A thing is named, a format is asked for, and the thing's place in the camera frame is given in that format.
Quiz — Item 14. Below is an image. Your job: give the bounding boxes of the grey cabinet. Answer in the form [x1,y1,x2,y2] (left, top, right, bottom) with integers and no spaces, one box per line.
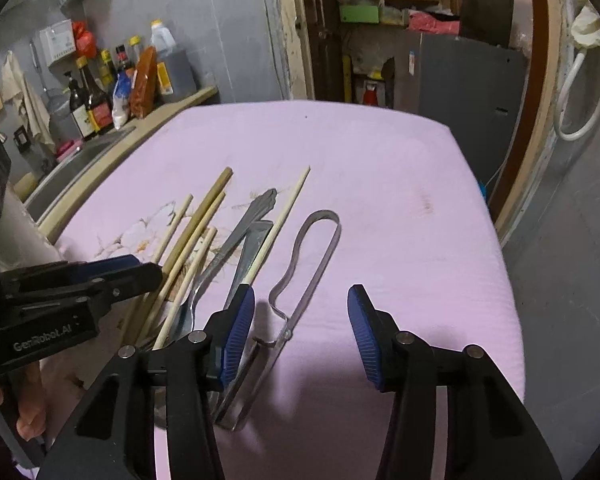
[416,31,529,188]

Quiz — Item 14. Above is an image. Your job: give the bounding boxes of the large grey jug yellow cap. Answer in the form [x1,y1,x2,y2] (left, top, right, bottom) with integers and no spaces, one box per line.
[149,19,199,105]

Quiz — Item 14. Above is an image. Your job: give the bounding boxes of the red plastic bag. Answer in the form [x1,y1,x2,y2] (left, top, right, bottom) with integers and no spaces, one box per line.
[72,21,99,59]

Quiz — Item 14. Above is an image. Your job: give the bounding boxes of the white box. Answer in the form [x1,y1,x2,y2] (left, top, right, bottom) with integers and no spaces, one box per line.
[39,19,77,67]

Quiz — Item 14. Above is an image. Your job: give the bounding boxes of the black box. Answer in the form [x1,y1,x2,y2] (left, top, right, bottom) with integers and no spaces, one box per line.
[460,0,516,50]

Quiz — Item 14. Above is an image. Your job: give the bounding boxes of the red cloth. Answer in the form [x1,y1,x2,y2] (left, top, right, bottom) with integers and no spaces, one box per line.
[408,11,462,37]

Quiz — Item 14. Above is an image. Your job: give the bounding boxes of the cream cloth bundle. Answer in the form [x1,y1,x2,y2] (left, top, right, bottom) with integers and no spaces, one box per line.
[569,1,600,52]

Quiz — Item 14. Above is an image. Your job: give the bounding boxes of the curved brown wooden frame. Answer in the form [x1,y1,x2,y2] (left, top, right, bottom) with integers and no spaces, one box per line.
[489,0,563,243]

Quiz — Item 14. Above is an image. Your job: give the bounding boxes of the beige counter ledge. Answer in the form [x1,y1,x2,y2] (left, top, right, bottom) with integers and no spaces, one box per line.
[36,85,220,242]

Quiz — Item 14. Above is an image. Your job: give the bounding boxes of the orange-brown packet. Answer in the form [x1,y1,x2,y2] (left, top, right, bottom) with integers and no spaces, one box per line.
[129,46,159,120]

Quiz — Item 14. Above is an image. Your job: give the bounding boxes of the white hose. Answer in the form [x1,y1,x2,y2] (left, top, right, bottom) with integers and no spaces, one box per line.
[551,44,600,142]

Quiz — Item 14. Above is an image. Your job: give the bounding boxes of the person's left hand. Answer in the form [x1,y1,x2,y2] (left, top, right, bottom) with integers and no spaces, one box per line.
[0,359,48,443]

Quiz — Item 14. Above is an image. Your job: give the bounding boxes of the small yellow-capped bottle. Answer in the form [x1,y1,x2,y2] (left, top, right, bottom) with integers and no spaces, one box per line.
[99,49,119,92]

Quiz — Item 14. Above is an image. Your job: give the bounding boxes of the steel fork ornate handle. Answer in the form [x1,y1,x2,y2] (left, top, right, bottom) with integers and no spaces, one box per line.
[169,188,279,353]

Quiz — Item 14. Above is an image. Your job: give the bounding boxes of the metal sink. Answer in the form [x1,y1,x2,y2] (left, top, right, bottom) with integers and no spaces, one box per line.
[24,124,137,217]

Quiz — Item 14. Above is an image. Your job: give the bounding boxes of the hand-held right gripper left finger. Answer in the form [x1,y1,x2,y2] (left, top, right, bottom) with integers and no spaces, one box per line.
[37,283,257,480]

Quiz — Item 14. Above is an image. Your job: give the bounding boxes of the dark sauce bottle red label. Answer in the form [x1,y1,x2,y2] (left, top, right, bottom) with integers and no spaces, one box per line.
[76,56,114,135]

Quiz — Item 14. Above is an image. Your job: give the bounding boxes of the red and white canister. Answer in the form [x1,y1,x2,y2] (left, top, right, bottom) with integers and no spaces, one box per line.
[361,79,387,107]

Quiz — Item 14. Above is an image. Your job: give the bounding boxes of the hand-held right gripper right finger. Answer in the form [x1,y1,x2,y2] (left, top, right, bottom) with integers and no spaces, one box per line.
[346,284,563,480]

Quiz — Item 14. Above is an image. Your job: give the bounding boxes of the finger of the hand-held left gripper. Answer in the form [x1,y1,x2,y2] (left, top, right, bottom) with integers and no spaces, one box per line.
[17,263,164,319]
[0,254,142,292]

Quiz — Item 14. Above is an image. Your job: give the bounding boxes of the green box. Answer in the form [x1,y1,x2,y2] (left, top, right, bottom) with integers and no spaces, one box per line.
[338,3,381,25]

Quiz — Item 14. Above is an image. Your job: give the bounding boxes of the hanging beige towel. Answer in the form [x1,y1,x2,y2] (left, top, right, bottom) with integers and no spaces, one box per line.
[1,51,57,153]

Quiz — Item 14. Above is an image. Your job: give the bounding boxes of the pink floral tablecloth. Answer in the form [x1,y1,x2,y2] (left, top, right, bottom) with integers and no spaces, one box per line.
[40,100,524,480]

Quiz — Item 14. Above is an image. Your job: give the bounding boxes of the dark sauce bottle pale label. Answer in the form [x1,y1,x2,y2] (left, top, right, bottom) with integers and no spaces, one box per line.
[69,72,99,142]

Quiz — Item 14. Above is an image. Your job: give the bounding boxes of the metal tongs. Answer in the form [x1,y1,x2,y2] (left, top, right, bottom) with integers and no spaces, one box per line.
[214,208,342,433]

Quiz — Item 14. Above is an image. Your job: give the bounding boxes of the white and blue bag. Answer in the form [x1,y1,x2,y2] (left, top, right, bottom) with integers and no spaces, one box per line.
[110,69,134,129]

